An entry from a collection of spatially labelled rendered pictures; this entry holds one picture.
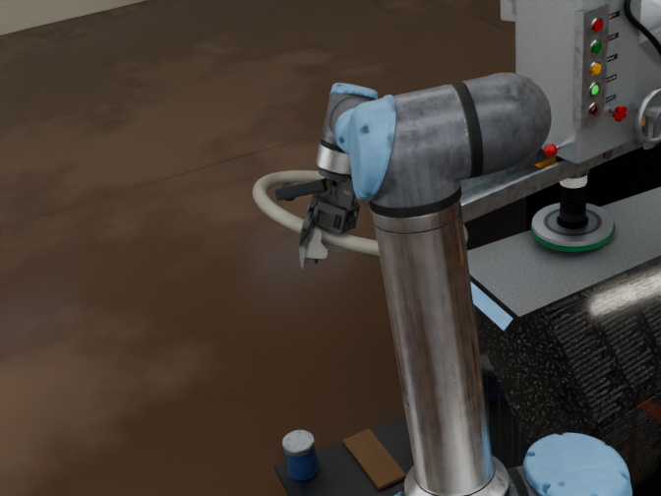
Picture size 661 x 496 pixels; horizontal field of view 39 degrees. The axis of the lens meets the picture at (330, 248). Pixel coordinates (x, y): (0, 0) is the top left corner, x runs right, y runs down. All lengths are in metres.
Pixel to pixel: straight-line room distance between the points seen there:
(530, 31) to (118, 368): 2.14
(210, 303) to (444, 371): 2.80
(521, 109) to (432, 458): 0.49
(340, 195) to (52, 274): 2.78
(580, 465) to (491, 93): 0.58
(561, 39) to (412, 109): 1.20
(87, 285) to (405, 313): 3.20
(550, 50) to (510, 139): 1.20
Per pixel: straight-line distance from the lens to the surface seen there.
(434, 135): 1.09
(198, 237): 4.45
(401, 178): 1.10
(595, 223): 2.60
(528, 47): 2.36
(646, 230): 2.69
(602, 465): 1.43
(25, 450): 3.54
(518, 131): 1.13
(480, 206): 2.25
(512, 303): 2.39
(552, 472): 1.41
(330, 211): 1.83
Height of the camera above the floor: 2.21
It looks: 32 degrees down
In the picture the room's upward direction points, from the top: 8 degrees counter-clockwise
